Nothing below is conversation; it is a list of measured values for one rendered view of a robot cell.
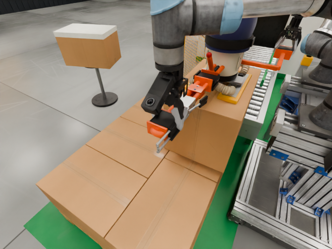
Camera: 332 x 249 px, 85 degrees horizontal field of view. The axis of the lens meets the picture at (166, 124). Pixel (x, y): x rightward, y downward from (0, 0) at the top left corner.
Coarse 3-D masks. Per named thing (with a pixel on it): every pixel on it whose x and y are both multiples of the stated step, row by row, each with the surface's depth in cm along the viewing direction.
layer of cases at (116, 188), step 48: (144, 96) 191; (96, 144) 140; (144, 144) 140; (48, 192) 110; (96, 192) 110; (144, 192) 110; (192, 192) 110; (96, 240) 120; (144, 240) 91; (192, 240) 91
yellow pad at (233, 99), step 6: (246, 78) 104; (228, 84) 99; (234, 84) 94; (246, 84) 100; (240, 90) 95; (222, 96) 91; (228, 96) 91; (234, 96) 90; (240, 96) 92; (234, 102) 89
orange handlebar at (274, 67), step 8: (280, 56) 98; (248, 64) 94; (256, 64) 92; (264, 64) 91; (280, 64) 90; (192, 88) 72; (200, 88) 72; (192, 96) 73; (200, 96) 71; (152, 128) 55; (160, 136) 54
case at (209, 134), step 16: (256, 80) 107; (208, 96) 94; (192, 112) 90; (208, 112) 85; (224, 112) 84; (240, 112) 84; (192, 128) 97; (208, 128) 91; (224, 128) 86; (176, 144) 111; (192, 144) 104; (208, 144) 98; (224, 144) 92; (208, 160) 105; (224, 160) 99
